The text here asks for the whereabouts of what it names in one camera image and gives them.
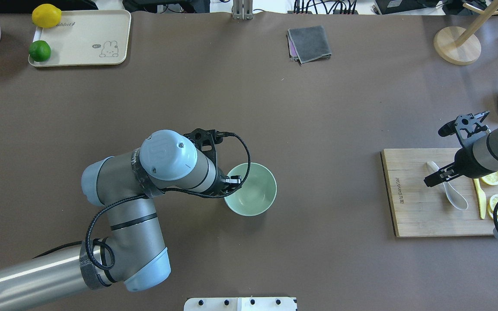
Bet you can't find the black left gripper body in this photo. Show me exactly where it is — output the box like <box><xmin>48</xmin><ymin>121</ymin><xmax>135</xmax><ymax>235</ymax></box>
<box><xmin>183</xmin><ymin>128</ymin><xmax>231</xmax><ymax>197</ymax></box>

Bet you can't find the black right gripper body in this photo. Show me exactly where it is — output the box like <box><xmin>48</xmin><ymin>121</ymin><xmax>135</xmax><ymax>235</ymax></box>
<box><xmin>437</xmin><ymin>111</ymin><xmax>491</xmax><ymax>178</ymax></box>

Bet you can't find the light green bowl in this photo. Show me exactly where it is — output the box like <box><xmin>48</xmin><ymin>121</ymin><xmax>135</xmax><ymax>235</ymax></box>
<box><xmin>224</xmin><ymin>162</ymin><xmax>277</xmax><ymax>216</ymax></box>

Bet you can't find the white ceramic spoon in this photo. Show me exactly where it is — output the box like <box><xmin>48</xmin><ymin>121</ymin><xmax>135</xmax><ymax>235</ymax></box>
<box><xmin>426</xmin><ymin>161</ymin><xmax>469</xmax><ymax>210</ymax></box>

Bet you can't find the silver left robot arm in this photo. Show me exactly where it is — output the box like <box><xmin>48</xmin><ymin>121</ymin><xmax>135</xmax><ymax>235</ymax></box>
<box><xmin>0</xmin><ymin>129</ymin><xmax>246</xmax><ymax>311</ymax></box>

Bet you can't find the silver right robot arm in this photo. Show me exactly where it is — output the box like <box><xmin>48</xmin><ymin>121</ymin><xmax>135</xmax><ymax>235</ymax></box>
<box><xmin>424</xmin><ymin>111</ymin><xmax>498</xmax><ymax>238</ymax></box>

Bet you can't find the yellow plastic knife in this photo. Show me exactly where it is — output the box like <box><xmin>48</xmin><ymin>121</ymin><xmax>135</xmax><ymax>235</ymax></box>
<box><xmin>473</xmin><ymin>178</ymin><xmax>487</xmax><ymax>220</ymax></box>

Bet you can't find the upper lemon slice stack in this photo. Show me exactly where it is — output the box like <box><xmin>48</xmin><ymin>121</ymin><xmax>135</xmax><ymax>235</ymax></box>
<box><xmin>480</xmin><ymin>171</ymin><xmax>498</xmax><ymax>186</ymax></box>

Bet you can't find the bamboo cutting board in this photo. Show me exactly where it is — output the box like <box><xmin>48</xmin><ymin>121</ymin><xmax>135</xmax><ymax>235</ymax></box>
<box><xmin>380</xmin><ymin>148</ymin><xmax>494</xmax><ymax>238</ymax></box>

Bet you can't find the wooden mug tree stand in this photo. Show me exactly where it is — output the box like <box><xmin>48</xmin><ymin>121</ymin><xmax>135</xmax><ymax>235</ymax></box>
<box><xmin>433</xmin><ymin>0</ymin><xmax>498</xmax><ymax>66</ymax></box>

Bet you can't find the grey folded cloth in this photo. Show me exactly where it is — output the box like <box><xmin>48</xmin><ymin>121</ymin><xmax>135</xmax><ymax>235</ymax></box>
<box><xmin>287</xmin><ymin>25</ymin><xmax>332</xmax><ymax>64</ymax></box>

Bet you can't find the beige serving tray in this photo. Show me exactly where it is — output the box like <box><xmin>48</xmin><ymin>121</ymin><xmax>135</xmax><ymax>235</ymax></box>
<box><xmin>28</xmin><ymin>10</ymin><xmax>132</xmax><ymax>67</ymax></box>

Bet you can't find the green lime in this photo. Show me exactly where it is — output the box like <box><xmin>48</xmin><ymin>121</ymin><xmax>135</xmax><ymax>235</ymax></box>
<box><xmin>29</xmin><ymin>41</ymin><xmax>51</xmax><ymax>62</ymax></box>

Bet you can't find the yellow lemon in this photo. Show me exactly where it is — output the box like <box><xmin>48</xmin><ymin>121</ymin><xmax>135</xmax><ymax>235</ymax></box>
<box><xmin>32</xmin><ymin>3</ymin><xmax>63</xmax><ymax>28</ymax></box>

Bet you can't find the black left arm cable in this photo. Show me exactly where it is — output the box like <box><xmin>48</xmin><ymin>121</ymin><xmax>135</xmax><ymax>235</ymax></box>
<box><xmin>85</xmin><ymin>131</ymin><xmax>252</xmax><ymax>272</ymax></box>

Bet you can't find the aluminium frame post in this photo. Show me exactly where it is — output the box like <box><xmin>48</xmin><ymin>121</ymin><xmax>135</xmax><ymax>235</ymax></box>
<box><xmin>232</xmin><ymin>0</ymin><xmax>254</xmax><ymax>20</ymax></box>

